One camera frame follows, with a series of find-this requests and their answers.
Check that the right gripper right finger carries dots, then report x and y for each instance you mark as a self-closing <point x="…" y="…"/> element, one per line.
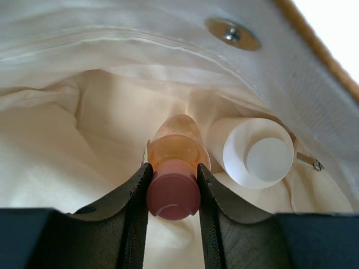
<point x="235" y="233"/>

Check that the beige round bottle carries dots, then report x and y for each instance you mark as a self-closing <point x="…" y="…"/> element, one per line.
<point x="256" y="153"/>

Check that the tan canvas tote bag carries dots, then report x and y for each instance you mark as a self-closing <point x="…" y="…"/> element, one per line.
<point x="86" y="84"/>

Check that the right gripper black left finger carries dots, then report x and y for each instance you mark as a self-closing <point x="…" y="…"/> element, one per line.
<point x="108" y="233"/>

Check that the orange bottle pink cap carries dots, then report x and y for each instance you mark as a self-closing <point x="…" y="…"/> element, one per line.
<point x="174" y="153"/>

